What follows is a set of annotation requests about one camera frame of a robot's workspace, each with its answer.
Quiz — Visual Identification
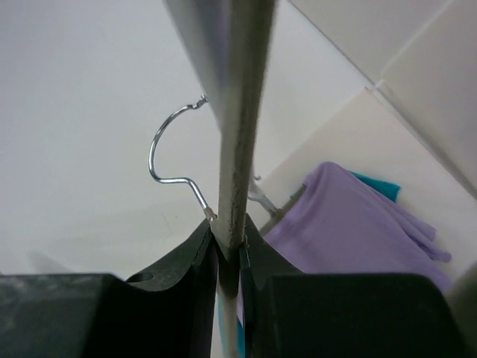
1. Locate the purple hanging garment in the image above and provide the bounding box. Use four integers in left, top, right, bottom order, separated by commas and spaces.
264, 162, 452, 292

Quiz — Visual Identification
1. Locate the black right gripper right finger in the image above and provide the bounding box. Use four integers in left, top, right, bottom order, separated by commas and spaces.
239, 219, 470, 357

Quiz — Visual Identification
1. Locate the grey clothes hanger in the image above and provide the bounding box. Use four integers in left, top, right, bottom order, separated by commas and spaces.
148, 1, 276, 339

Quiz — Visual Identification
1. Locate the silver horizontal rack rail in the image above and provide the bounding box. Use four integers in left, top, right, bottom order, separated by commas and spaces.
165, 0, 232, 128

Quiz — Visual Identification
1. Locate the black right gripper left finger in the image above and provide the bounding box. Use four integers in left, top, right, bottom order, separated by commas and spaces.
1, 222, 217, 357

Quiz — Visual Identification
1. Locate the grey hanger with purple garment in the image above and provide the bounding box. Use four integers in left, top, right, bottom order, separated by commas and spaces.
247, 175, 306, 236

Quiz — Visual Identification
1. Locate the teal hanging garment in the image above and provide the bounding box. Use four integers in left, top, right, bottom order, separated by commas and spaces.
216, 172, 401, 357

